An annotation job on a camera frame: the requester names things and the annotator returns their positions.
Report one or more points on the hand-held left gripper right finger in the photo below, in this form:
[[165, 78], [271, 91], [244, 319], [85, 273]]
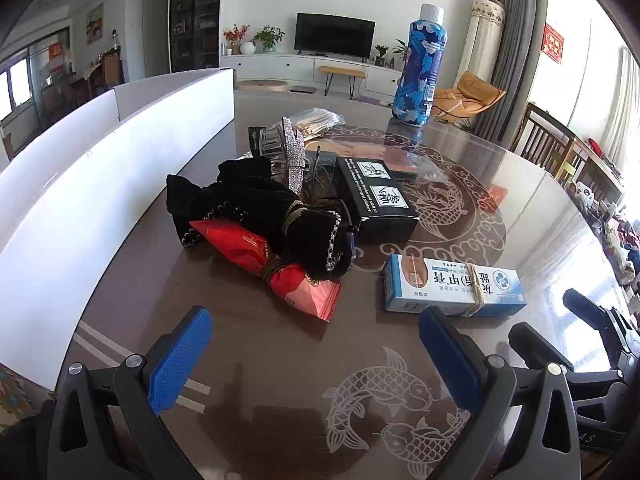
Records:
[[450, 360]]

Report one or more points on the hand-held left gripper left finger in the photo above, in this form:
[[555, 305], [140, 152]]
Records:
[[180, 355]]

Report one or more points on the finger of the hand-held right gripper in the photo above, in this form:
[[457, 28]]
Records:
[[537, 345], [587, 305]]

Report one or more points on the blue and white medicine box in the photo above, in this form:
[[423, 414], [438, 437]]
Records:
[[450, 290]]

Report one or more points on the red snack packet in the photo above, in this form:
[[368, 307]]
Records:
[[235, 247]]

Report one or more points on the black box with white labels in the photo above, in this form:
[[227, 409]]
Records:
[[385, 225]]

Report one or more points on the black velvet hair bow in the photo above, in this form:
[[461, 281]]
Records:
[[240, 195]]

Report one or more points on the white cardboard box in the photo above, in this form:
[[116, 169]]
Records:
[[100, 185]]

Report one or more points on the rhinestone bow hair clip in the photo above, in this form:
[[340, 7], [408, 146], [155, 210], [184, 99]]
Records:
[[292, 160]]

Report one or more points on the gold phone case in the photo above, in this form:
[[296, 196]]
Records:
[[360, 149]]

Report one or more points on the black eyeglasses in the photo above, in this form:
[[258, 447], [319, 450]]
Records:
[[325, 160]]

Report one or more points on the brown desktop with fish pattern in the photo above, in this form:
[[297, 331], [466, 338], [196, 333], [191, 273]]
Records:
[[280, 360]]

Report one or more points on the cluttered side table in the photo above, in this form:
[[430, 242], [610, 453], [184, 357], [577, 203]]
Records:
[[610, 220]]

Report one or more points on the red card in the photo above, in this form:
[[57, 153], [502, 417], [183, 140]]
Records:
[[492, 196]]

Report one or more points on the floral cushion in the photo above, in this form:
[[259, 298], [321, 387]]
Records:
[[20, 395]]

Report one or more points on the dark cloth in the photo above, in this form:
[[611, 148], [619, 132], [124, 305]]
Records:
[[37, 440]]

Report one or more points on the wooden slatted chair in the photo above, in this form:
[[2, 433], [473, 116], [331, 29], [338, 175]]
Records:
[[542, 135]]

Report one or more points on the orange lounge chair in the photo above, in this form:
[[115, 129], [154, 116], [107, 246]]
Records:
[[475, 92]]

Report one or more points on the bag of cotton swabs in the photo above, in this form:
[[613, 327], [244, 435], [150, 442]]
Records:
[[315, 120]]

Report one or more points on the purple floor mat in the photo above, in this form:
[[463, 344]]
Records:
[[370, 100]]

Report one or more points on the grey curtain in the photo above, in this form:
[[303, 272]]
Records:
[[520, 35]]

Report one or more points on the round floor mat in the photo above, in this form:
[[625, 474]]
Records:
[[260, 85]]

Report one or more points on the covered standing air conditioner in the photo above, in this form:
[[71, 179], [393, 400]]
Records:
[[482, 35]]

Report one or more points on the grey flat floor device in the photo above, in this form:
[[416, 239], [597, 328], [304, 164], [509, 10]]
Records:
[[302, 89]]

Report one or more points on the blue patterned bottle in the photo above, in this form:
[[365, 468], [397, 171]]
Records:
[[420, 60]]

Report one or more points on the white television cabinet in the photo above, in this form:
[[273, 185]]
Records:
[[280, 67]]

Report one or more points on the wooden bench with metal legs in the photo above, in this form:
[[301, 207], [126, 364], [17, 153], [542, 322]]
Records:
[[342, 71]]

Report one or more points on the small potted plant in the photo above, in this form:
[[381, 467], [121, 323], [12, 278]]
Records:
[[381, 55]]

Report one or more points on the leafy potted plant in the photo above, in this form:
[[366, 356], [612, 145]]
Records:
[[400, 50]]

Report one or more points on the white round vase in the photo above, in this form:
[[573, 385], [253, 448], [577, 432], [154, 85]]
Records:
[[247, 48]]

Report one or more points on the window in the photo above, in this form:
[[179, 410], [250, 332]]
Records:
[[15, 85]]

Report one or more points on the red door banner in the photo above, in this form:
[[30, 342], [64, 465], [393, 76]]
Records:
[[56, 55]]

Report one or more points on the red flowers in vase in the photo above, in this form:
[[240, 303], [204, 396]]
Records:
[[235, 35]]

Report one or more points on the green potted plant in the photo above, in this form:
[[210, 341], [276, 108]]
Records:
[[269, 37]]

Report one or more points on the dark display cabinet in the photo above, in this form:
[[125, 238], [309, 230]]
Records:
[[195, 15]]

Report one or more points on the framed painting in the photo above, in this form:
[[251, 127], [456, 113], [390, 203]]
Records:
[[95, 24]]

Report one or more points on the black television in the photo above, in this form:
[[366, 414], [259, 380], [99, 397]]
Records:
[[335, 35]]

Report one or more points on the red wall decoration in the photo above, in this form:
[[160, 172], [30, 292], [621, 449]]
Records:
[[553, 42]]

